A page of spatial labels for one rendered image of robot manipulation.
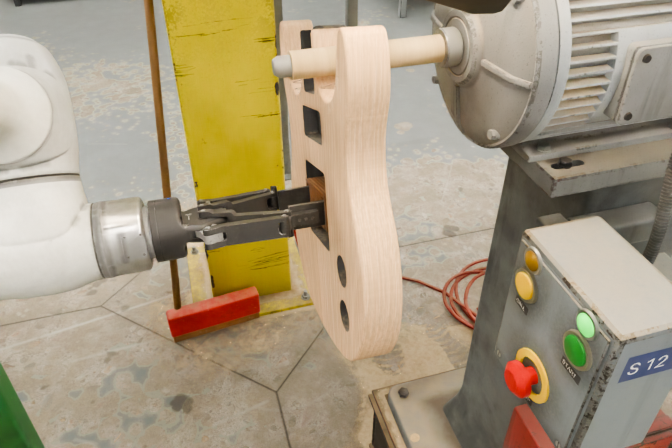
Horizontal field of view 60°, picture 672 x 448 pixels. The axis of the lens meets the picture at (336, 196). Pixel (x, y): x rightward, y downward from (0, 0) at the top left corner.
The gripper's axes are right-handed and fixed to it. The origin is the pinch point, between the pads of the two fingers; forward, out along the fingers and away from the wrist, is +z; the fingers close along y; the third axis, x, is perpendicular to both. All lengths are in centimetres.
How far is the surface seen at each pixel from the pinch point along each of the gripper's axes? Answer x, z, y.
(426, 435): -70, 28, -34
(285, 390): -83, 3, -84
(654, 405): -17.6, 26.3, 29.4
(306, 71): 17.2, -0.8, 6.3
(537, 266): -3.4, 17.5, 22.3
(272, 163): -17, 10, -100
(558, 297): -5.5, 17.7, 25.4
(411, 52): 18.0, 11.6, 6.6
